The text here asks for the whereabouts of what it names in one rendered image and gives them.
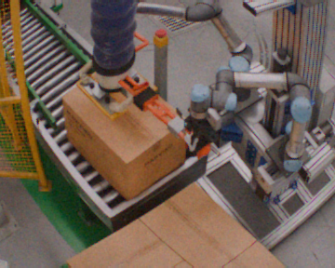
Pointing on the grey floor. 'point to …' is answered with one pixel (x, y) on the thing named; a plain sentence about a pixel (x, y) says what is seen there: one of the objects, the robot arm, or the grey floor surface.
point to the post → (161, 66)
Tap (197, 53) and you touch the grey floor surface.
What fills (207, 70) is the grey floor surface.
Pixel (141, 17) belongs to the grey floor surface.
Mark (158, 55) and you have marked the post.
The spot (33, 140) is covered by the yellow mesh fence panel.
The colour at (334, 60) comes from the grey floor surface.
